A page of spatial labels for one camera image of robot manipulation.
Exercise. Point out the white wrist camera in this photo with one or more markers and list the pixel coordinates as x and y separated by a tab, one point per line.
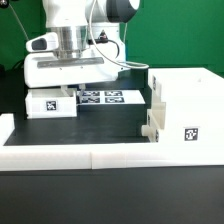
46	42

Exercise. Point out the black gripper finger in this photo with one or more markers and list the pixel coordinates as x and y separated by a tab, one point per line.
82	88

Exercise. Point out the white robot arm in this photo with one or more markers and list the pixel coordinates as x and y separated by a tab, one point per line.
82	44

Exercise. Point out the white drawer cabinet frame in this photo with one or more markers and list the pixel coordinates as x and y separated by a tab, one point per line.
194	99

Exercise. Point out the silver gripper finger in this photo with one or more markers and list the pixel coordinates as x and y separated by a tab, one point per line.
64	91

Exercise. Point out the white drawer box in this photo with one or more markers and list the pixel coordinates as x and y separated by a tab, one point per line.
50	103
155	122

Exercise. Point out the white fiducial marker sheet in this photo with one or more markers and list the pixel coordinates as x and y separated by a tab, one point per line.
113	97

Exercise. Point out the white U-shaped fence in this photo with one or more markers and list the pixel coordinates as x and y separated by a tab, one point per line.
103	156

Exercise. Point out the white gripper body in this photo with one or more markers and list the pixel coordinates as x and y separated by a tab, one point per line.
46	70

